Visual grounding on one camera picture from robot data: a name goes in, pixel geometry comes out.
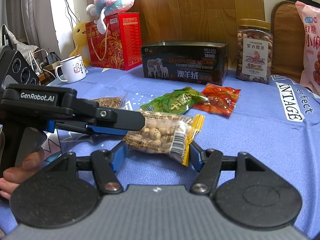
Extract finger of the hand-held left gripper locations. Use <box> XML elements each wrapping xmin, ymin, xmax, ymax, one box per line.
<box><xmin>54</xmin><ymin>122</ymin><xmax>129</xmax><ymax>137</ymax></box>
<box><xmin>75</xmin><ymin>98</ymin><xmax>146</xmax><ymax>131</ymax></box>

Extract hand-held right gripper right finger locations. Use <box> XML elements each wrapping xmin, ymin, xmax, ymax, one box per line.
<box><xmin>189</xmin><ymin>140</ymin><xmax>268</xmax><ymax>195</ymax></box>

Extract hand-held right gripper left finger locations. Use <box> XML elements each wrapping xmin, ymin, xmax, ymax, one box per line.
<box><xmin>49</xmin><ymin>141</ymin><xmax>128</xmax><ymax>195</ymax></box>

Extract beige snack packet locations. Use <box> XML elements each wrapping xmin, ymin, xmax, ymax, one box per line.
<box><xmin>94</xmin><ymin>94</ymin><xmax>128</xmax><ymax>110</ymax></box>

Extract clear yellow peanut packet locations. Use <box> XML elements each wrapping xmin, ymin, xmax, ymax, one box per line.
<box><xmin>122</xmin><ymin>111</ymin><xmax>205</xmax><ymax>167</ymax></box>

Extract green snack packet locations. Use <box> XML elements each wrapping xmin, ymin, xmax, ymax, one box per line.
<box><xmin>140</xmin><ymin>87</ymin><xmax>208</xmax><ymax>114</ymax></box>

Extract red snack packet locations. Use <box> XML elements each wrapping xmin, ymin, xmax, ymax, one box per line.
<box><xmin>192</xmin><ymin>84</ymin><xmax>241</xmax><ymax>117</ymax></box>

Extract black cardboard box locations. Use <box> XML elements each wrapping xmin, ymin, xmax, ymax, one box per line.
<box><xmin>141</xmin><ymin>41</ymin><xmax>228</xmax><ymax>87</ymax></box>

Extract person's left hand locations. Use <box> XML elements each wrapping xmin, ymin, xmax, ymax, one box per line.
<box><xmin>0</xmin><ymin>147</ymin><xmax>45</xmax><ymax>200</ymax></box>

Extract black power adapter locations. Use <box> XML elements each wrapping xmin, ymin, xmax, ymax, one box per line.
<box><xmin>45</xmin><ymin>52</ymin><xmax>59</xmax><ymax>66</ymax></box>

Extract white enamel mug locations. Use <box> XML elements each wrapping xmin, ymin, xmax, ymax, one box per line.
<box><xmin>55</xmin><ymin>54</ymin><xmax>87</xmax><ymax>84</ymax></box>

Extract blue printed blanket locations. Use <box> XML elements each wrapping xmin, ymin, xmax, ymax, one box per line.
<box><xmin>0</xmin><ymin>65</ymin><xmax>320</xmax><ymax>240</ymax></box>

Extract grey cloth pile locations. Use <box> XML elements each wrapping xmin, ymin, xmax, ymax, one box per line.
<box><xmin>0</xmin><ymin>25</ymin><xmax>40</xmax><ymax>53</ymax></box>

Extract red gift box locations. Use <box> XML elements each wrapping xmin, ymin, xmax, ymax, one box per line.
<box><xmin>85</xmin><ymin>12</ymin><xmax>142</xmax><ymax>71</ymax></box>

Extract yellow duck plush toy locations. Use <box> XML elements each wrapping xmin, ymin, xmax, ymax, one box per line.
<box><xmin>69</xmin><ymin>21</ymin><xmax>92</xmax><ymax>67</ymax></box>

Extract grey curtain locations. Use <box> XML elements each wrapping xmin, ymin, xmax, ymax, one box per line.
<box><xmin>0</xmin><ymin>0</ymin><xmax>54</xmax><ymax>55</ymax></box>

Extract clear nut jar gold lid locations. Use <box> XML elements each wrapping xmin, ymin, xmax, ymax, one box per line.
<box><xmin>236</xmin><ymin>19</ymin><xmax>274</xmax><ymax>85</ymax></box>

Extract pastel plush toy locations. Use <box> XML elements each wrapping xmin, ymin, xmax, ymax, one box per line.
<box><xmin>86</xmin><ymin>0</ymin><xmax>137</xmax><ymax>34</ymax></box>

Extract wooden headboard panel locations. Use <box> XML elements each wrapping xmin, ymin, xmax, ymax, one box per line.
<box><xmin>85</xmin><ymin>0</ymin><xmax>265</xmax><ymax>68</ymax></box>

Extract brown chair back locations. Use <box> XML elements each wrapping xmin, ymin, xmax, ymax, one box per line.
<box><xmin>271</xmin><ymin>0</ymin><xmax>308</xmax><ymax>83</ymax></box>

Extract large pink snack bag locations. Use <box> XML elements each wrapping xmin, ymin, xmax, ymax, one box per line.
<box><xmin>295</xmin><ymin>1</ymin><xmax>320</xmax><ymax>93</ymax></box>

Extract white charger cables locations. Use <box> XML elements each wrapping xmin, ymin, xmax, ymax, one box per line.
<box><xmin>27</xmin><ymin>49</ymin><xmax>60</xmax><ymax>80</ymax></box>

